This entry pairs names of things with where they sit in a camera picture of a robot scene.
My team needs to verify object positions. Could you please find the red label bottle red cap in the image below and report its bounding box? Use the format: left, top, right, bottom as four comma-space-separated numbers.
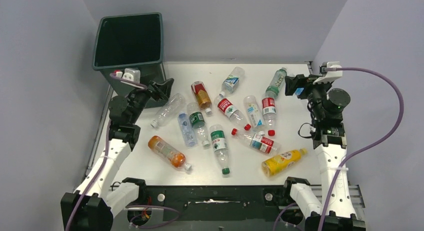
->
214, 95, 252, 131

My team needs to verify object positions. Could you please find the green label green cap bottle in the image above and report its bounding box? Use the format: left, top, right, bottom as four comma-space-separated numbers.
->
209, 124, 231, 176

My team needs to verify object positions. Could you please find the red label upright-lying bottle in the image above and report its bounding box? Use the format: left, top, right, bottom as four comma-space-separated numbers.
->
261, 93, 277, 137

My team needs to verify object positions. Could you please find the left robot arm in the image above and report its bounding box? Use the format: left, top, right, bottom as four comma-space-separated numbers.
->
60, 78, 175, 231

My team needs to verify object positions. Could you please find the blue tinted water bottle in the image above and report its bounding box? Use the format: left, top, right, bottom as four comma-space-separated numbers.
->
177, 112, 198, 148

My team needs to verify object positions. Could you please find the dark green plastic bin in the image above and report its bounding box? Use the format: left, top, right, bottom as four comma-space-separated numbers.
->
91, 12, 167, 96

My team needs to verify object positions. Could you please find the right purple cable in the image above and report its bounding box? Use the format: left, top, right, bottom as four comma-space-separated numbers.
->
272, 66, 405, 231

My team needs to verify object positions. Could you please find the red white label bottle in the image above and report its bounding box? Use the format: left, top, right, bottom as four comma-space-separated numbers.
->
231, 128, 282, 155

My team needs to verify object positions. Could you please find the orange juice bottle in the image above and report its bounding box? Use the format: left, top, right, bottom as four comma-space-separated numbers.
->
147, 135, 192, 172

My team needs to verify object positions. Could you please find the purple cable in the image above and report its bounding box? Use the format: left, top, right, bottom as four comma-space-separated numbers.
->
64, 72, 181, 231
272, 66, 405, 231

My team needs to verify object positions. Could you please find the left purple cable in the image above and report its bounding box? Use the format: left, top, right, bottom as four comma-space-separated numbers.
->
64, 72, 181, 231

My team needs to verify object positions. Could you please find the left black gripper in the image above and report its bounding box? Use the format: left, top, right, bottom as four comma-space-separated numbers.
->
128, 73, 173, 124

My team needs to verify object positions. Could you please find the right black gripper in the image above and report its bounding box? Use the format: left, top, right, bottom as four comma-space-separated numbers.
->
285, 74, 332, 120

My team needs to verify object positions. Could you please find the dark green label bottle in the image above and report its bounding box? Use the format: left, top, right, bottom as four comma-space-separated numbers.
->
187, 102, 211, 149

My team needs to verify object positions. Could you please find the red gold label bottle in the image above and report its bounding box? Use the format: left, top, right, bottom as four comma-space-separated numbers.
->
191, 81, 212, 116

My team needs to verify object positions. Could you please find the blue label clear bottle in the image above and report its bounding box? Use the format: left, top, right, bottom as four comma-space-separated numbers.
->
297, 74, 307, 97

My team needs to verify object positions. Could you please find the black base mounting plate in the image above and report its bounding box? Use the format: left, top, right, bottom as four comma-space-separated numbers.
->
130, 185, 293, 222

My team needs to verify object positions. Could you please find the clear unlabelled plastic bottle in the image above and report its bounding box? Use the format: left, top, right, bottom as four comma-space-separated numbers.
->
150, 93, 186, 129

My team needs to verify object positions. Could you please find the green tinted bottle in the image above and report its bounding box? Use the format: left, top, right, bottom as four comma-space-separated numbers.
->
265, 67, 287, 99

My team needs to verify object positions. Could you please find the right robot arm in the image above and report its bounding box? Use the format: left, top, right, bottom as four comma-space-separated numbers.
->
281, 74, 366, 231

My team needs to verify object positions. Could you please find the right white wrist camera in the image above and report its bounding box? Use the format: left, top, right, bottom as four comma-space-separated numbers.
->
313, 61, 343, 85

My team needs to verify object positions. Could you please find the yellow juice bottle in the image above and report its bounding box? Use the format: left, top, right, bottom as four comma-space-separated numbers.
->
261, 148, 309, 177

